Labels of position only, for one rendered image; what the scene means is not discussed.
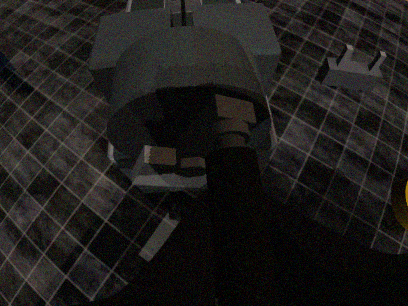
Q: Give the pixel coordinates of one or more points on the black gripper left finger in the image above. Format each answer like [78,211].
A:
[182,273]

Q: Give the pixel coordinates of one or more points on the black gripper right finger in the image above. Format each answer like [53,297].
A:
[315,266]

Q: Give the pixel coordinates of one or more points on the yellow short cylinder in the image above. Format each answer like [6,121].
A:
[399,198]

